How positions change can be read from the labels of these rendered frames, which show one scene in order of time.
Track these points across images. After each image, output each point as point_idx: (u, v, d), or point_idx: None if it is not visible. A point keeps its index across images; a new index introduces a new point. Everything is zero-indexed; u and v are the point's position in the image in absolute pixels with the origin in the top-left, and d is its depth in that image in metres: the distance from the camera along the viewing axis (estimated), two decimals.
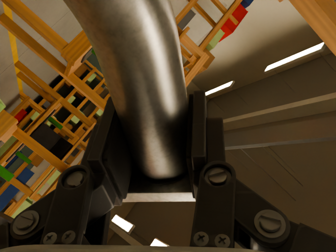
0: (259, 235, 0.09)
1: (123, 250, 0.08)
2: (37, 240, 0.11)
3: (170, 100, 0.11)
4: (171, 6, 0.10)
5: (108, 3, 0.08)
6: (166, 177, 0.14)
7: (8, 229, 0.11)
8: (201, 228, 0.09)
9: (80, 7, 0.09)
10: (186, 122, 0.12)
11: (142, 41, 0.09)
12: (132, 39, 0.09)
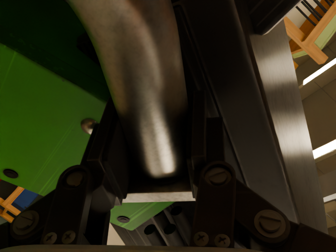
0: (259, 235, 0.09)
1: (123, 250, 0.08)
2: (37, 240, 0.11)
3: (171, 97, 0.11)
4: (171, 3, 0.10)
5: None
6: (166, 176, 0.14)
7: (8, 229, 0.11)
8: (201, 228, 0.09)
9: (81, 3, 0.09)
10: (186, 120, 0.12)
11: (143, 37, 0.09)
12: (133, 35, 0.09)
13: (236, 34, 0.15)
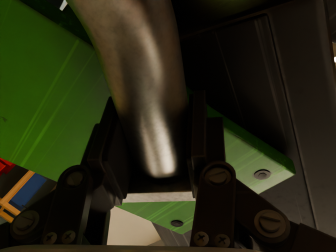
0: (259, 235, 0.09)
1: (123, 250, 0.08)
2: (37, 240, 0.11)
3: (171, 98, 0.11)
4: (171, 3, 0.10)
5: None
6: (166, 176, 0.14)
7: (8, 229, 0.11)
8: (201, 228, 0.09)
9: (81, 3, 0.09)
10: (186, 120, 0.12)
11: (143, 37, 0.09)
12: (133, 35, 0.09)
13: (322, 43, 0.16)
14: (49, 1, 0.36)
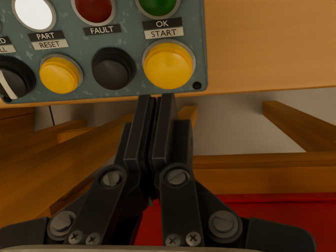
0: (211, 235, 0.09)
1: (123, 250, 0.08)
2: (70, 244, 0.10)
3: None
4: None
5: None
6: None
7: (46, 224, 0.11)
8: (170, 231, 0.09)
9: None
10: None
11: None
12: None
13: None
14: None
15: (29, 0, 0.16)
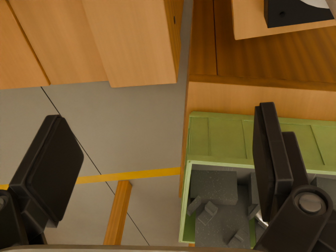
0: None
1: (123, 250, 0.08)
2: None
3: None
4: None
5: None
6: None
7: None
8: (267, 246, 0.08)
9: None
10: None
11: None
12: None
13: None
14: None
15: None
